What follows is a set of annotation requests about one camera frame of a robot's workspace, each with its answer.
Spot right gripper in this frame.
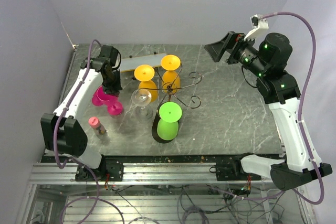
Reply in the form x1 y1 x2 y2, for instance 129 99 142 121
205 30 269 77

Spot pink wine glass front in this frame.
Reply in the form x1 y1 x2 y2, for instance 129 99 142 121
91 86 109 106

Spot pink wine glass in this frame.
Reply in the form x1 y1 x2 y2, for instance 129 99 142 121
105 94 123 116
91 86 109 106

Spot orange wine glass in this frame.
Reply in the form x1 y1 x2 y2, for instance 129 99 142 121
134 65 158 103
161 55 181 95

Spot wire wine glass rack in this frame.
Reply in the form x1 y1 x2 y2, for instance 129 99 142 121
134 65 202 144

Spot green wine glass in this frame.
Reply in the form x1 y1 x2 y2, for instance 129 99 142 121
157 102 182 141

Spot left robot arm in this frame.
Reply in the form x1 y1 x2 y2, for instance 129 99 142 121
40 45 123 180

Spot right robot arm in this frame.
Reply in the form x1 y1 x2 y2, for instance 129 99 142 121
204 31 332 191

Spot clear wine glass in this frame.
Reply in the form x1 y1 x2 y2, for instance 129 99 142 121
131 89 153 123

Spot yellow framed mirror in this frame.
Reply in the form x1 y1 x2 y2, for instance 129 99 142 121
119 53 167 72

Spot pink capped small bottle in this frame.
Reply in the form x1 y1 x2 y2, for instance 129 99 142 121
88 116 107 140

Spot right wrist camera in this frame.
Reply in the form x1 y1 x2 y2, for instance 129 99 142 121
244 14 269 41

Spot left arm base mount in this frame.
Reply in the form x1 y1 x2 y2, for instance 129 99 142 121
75 156 124 182

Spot aluminium rail frame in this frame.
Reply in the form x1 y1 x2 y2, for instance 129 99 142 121
28 162 302 224

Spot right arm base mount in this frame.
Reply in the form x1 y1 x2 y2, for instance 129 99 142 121
209 157 261 181

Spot loose cables under table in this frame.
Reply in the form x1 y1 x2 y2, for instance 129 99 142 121
62 182 289 224

